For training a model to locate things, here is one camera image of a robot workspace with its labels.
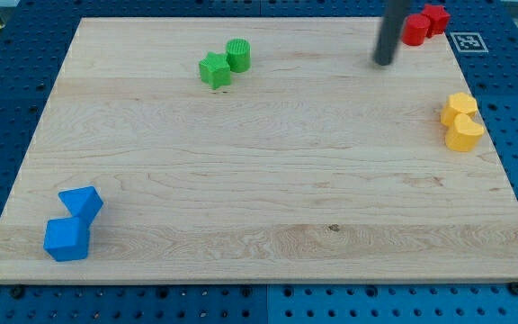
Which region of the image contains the green cylinder block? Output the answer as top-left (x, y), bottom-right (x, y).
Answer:
top-left (226, 39), bottom-right (251, 73)

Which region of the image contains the green star block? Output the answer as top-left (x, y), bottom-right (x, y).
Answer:
top-left (199, 52), bottom-right (231, 89)

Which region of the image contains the red cylinder block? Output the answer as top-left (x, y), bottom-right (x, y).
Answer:
top-left (401, 13), bottom-right (431, 46)

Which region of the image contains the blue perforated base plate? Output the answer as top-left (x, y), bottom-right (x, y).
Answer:
top-left (0, 1), bottom-right (518, 323)

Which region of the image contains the red star block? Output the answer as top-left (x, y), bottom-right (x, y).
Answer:
top-left (421, 4), bottom-right (451, 38)

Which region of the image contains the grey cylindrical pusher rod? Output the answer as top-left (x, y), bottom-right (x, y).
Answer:
top-left (372, 0), bottom-right (412, 67)

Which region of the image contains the yellow pentagon block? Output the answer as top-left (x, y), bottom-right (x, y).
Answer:
top-left (440, 92), bottom-right (478, 127)

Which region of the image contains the blue triangle block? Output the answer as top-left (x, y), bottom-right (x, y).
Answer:
top-left (58, 186), bottom-right (103, 227)

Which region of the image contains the white fiducial marker tag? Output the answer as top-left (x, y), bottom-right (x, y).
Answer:
top-left (450, 31), bottom-right (488, 53)

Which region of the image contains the blue cube block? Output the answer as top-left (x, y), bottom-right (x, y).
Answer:
top-left (43, 217), bottom-right (90, 262)

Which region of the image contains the yellow heart block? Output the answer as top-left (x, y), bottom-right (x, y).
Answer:
top-left (444, 113), bottom-right (485, 152)

